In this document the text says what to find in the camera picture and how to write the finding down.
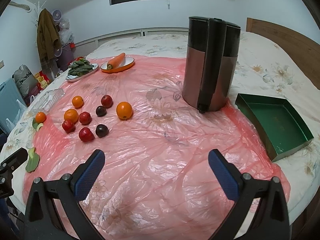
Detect white plastic bag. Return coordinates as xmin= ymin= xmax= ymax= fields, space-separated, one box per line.
xmin=5 ymin=99 xmax=27 ymax=131

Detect pink plastic sheet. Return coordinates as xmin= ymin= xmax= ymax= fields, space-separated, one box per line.
xmin=22 ymin=56 xmax=290 ymax=239

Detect white plate with rim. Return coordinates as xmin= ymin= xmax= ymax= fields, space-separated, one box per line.
xmin=66 ymin=63 xmax=99 ymax=82

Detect green leafy vegetables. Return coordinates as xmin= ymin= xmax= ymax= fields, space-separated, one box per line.
xmin=68 ymin=57 xmax=93 ymax=76

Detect green tray box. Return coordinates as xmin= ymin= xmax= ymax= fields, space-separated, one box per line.
xmin=235 ymin=93 xmax=313 ymax=162

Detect red yellow snack box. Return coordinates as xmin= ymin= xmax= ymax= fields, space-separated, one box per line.
xmin=34 ymin=71 xmax=51 ymax=90

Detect red apple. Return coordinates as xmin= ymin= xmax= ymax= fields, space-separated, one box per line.
xmin=101 ymin=95 xmax=113 ymax=108
xmin=79 ymin=127 xmax=94 ymax=142
xmin=79 ymin=112 xmax=92 ymax=125
xmin=62 ymin=120 xmax=75 ymax=134

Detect green vegetable piece lower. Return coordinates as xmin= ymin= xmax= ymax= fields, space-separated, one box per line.
xmin=25 ymin=147 xmax=40 ymax=173

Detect large orange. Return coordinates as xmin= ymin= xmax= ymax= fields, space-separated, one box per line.
xmin=116 ymin=102 xmax=133 ymax=120

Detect blue suitcase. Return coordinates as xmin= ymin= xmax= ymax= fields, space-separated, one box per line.
xmin=0 ymin=78 xmax=26 ymax=135

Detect olive jacket on rack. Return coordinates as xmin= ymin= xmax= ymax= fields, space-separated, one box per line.
xmin=37 ymin=9 xmax=62 ymax=62

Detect copper black electric kettle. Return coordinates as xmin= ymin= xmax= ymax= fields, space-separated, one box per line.
xmin=182 ymin=16 xmax=241 ymax=113

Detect green vegetable piece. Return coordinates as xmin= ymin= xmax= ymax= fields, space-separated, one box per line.
xmin=25 ymin=147 xmax=40 ymax=173
xmin=32 ymin=119 xmax=43 ymax=131

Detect purple bin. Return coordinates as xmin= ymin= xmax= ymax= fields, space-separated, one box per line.
xmin=57 ymin=43 xmax=74 ymax=72

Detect clear glass dish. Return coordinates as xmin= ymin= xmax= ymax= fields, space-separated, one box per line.
xmin=30 ymin=88 xmax=65 ymax=114

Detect grey bag with lettering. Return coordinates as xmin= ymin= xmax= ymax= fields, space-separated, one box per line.
xmin=12 ymin=64 xmax=38 ymax=98

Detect orange white oval dish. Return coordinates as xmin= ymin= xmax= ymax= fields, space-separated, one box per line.
xmin=100 ymin=56 xmax=135 ymax=74

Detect dark plum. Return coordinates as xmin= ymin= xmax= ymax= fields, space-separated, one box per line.
xmin=95 ymin=105 xmax=107 ymax=117
xmin=95 ymin=124 xmax=109 ymax=138

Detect green vegetable piece upper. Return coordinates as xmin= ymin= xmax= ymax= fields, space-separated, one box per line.
xmin=32 ymin=119 xmax=43 ymax=131

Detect small white fan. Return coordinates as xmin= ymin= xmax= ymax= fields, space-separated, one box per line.
xmin=52 ymin=9 xmax=62 ymax=22

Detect carrot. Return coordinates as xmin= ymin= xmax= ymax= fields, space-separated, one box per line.
xmin=107 ymin=53 xmax=126 ymax=70

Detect small orange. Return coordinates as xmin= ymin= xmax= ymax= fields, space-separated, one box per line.
xmin=72 ymin=96 xmax=84 ymax=109
xmin=35 ymin=112 xmax=47 ymax=124

